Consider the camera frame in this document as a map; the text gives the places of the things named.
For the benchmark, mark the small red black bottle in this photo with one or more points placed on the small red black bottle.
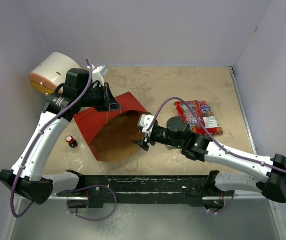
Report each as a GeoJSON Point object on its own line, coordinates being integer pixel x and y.
{"type": "Point", "coordinates": [71, 141]}

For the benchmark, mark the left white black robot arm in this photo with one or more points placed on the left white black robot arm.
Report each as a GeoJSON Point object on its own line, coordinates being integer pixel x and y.
{"type": "Point", "coordinates": [82, 88]}

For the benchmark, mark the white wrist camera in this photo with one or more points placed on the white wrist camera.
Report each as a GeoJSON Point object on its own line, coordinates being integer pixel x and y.
{"type": "Point", "coordinates": [146, 123]}
{"type": "Point", "coordinates": [99, 73]}

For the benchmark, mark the large red snack bag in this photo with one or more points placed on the large red snack bag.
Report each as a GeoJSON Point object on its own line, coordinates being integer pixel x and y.
{"type": "Point", "coordinates": [203, 112]}

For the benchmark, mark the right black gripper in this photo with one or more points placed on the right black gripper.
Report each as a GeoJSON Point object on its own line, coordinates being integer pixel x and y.
{"type": "Point", "coordinates": [142, 143]}

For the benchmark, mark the white cylindrical toy drawer cabinet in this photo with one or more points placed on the white cylindrical toy drawer cabinet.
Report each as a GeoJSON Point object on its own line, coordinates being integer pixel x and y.
{"type": "Point", "coordinates": [51, 72]}

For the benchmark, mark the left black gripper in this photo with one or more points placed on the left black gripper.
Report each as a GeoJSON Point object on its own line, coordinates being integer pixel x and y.
{"type": "Point", "coordinates": [107, 97]}

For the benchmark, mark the red brown paper bag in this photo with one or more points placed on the red brown paper bag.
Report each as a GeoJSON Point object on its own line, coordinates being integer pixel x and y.
{"type": "Point", "coordinates": [110, 136]}

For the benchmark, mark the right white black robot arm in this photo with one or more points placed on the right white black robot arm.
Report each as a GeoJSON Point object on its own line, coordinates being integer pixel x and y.
{"type": "Point", "coordinates": [259, 174]}

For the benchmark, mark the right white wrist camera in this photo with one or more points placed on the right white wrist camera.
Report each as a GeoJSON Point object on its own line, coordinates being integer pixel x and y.
{"type": "Point", "coordinates": [146, 123]}

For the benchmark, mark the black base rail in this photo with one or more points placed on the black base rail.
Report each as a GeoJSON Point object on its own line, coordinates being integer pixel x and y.
{"type": "Point", "coordinates": [191, 190]}

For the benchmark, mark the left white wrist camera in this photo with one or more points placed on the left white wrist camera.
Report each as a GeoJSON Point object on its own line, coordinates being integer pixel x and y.
{"type": "Point", "coordinates": [99, 73]}

